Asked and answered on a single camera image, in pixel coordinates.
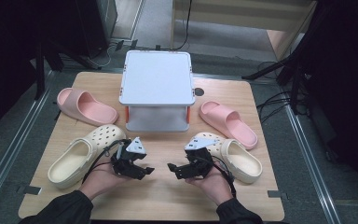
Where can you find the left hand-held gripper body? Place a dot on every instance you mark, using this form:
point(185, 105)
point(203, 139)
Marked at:
point(122, 163)

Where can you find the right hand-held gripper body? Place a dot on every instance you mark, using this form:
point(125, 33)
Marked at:
point(199, 163)

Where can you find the cream perforated clog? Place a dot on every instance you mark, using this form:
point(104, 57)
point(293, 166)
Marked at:
point(74, 158)
point(242, 161)

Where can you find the pink slide slipper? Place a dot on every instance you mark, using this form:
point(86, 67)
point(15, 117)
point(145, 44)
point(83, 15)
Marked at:
point(87, 107)
point(228, 124)

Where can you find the white shoe rack orange posts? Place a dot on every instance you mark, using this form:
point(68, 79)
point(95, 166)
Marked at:
point(157, 81)

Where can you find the person's right hand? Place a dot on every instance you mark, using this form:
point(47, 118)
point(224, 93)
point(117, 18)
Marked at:
point(213, 185)

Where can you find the person's left hand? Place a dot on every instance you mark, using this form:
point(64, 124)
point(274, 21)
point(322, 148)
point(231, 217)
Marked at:
point(101, 182)

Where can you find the black round table grommet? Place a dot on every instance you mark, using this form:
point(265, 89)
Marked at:
point(199, 91)

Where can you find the grey tape strip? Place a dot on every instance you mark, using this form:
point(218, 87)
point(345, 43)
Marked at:
point(276, 194)
point(29, 190)

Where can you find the black tripod stand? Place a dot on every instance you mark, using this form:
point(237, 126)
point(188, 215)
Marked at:
point(39, 71)
point(293, 77)

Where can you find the dark cabinet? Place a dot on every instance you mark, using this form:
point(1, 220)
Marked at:
point(96, 25)

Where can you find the aluminium floor rail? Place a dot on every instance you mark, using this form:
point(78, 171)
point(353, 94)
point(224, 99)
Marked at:
point(15, 146)
point(312, 168)

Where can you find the light wooden furniture frame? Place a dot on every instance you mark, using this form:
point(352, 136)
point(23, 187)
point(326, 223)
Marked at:
point(245, 14)

